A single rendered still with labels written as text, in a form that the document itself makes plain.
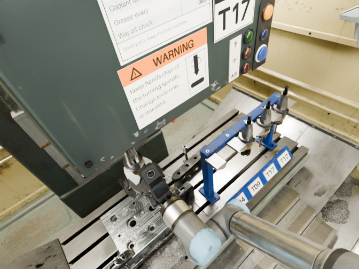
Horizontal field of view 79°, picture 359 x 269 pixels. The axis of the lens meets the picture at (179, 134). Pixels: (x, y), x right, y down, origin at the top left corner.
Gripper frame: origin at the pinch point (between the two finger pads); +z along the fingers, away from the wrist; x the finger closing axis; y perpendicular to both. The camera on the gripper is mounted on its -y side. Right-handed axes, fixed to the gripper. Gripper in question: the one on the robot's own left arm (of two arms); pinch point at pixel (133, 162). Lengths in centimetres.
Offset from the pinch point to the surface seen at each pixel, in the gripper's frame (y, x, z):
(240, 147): 9.0, 34.6, -15.8
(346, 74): 9, 101, -23
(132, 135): -31.6, -2.7, -21.4
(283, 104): 5, 61, -15
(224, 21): -42, 18, -22
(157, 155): 61, 26, 44
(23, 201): 65, -59, 81
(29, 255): 62, -63, 40
